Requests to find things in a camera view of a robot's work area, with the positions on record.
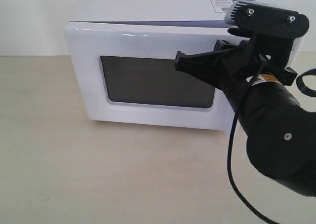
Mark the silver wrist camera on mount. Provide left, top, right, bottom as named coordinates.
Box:
left=225, top=1, right=310, bottom=69

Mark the white Midea microwave oven body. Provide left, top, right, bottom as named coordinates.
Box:
left=65, top=0, right=287, bottom=67

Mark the printed paper instruction sheet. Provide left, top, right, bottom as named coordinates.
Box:
left=211, top=0, right=256, bottom=13

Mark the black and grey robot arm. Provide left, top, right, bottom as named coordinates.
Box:
left=175, top=40, right=316, bottom=197

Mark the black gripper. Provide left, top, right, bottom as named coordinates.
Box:
left=174, top=40, right=297, bottom=111

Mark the white microwave door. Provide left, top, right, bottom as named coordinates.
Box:
left=65, top=22, right=237, bottom=131

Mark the black camera cable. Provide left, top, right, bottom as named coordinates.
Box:
left=227, top=67, right=316, bottom=224

